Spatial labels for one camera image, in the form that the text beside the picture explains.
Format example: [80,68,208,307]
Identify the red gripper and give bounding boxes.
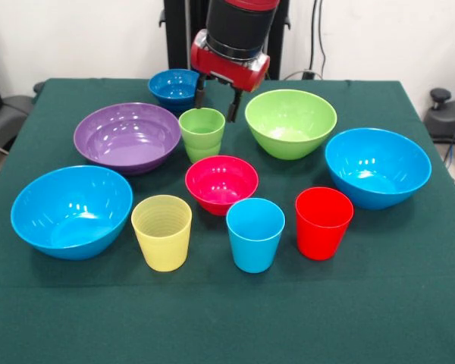
[190,29,271,124]

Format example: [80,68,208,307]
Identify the black wall cable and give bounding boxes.
[280,0,327,80]

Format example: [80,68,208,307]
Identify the purple bowl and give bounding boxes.
[73,102,182,176]

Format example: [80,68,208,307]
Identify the small dark blue bowl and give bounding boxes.
[148,68,202,114]

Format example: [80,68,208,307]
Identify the red cup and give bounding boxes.
[295,187,355,262]

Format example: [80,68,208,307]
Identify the pink bowl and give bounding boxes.
[184,155,260,217]

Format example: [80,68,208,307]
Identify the light blue cup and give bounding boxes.
[225,197,286,274]

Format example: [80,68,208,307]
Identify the yellow cup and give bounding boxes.
[130,194,193,272]

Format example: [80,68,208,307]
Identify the green bowl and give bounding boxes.
[244,89,338,161]

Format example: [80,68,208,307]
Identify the dark green tablecloth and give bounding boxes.
[0,77,455,364]

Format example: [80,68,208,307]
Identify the grey pedestal foot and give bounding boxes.
[0,94,36,152]
[423,87,455,140]

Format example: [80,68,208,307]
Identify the large light blue bowl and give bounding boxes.
[324,127,433,211]
[10,165,134,261]

